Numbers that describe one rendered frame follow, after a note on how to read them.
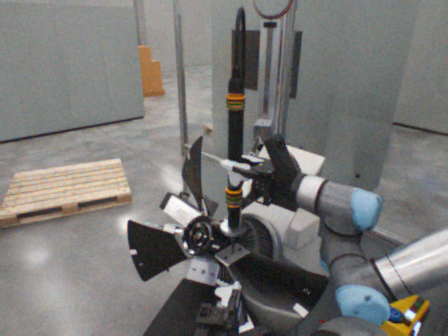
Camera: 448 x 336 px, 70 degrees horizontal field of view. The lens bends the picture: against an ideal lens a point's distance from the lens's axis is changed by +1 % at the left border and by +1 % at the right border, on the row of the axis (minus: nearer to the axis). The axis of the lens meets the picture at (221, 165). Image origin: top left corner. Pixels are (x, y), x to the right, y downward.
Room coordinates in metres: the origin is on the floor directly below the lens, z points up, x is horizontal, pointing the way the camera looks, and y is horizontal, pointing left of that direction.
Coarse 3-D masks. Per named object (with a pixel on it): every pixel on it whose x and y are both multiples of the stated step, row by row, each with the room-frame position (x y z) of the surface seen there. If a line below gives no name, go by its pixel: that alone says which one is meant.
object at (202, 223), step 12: (204, 216) 0.80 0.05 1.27; (192, 228) 0.80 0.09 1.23; (204, 228) 0.77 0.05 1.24; (216, 228) 0.76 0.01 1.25; (192, 240) 0.77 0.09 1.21; (204, 240) 0.74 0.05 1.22; (216, 240) 0.74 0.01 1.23; (228, 240) 0.77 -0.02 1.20; (240, 240) 0.80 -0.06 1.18; (192, 252) 0.73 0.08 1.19; (204, 252) 0.72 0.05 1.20; (216, 252) 0.74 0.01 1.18
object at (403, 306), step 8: (416, 296) 0.69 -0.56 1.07; (392, 304) 0.66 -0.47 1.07; (400, 304) 0.66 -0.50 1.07; (408, 304) 0.66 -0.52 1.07; (424, 304) 0.66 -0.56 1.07; (424, 312) 0.64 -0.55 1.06; (392, 320) 0.60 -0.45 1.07; (400, 320) 0.61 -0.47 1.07; (416, 320) 0.61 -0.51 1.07; (384, 328) 0.60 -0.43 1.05; (392, 328) 0.59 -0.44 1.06; (400, 328) 0.58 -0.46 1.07; (408, 328) 0.58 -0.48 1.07
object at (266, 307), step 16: (256, 256) 0.72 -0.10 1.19; (240, 272) 0.65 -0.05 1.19; (256, 272) 0.65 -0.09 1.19; (272, 272) 0.65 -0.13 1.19; (288, 272) 0.65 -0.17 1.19; (304, 272) 0.64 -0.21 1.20; (256, 288) 0.60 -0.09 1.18; (272, 288) 0.60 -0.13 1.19; (288, 288) 0.60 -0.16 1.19; (320, 288) 0.58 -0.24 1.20; (256, 304) 0.56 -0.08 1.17; (272, 304) 0.56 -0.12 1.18; (288, 304) 0.55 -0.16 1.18; (304, 304) 0.55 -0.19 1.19; (256, 320) 0.53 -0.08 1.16; (272, 320) 0.52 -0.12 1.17; (288, 320) 0.52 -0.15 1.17
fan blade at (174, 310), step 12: (180, 288) 0.70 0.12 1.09; (192, 288) 0.70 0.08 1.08; (204, 288) 0.71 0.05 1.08; (216, 288) 0.71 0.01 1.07; (168, 300) 0.68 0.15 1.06; (180, 300) 0.68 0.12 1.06; (192, 300) 0.68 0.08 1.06; (204, 300) 0.69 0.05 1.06; (216, 300) 0.69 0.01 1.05; (168, 312) 0.66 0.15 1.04; (180, 312) 0.66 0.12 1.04; (192, 312) 0.66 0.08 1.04; (156, 324) 0.64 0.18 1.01; (168, 324) 0.64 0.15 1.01; (180, 324) 0.64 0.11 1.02; (192, 324) 0.64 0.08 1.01
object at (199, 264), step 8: (192, 264) 0.75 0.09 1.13; (200, 264) 0.75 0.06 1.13; (208, 264) 0.75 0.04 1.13; (216, 264) 0.76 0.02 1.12; (192, 272) 0.73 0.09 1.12; (200, 272) 0.74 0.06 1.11; (208, 272) 0.74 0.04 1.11; (216, 272) 0.74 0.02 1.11; (200, 280) 0.72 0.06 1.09; (208, 280) 0.73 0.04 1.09
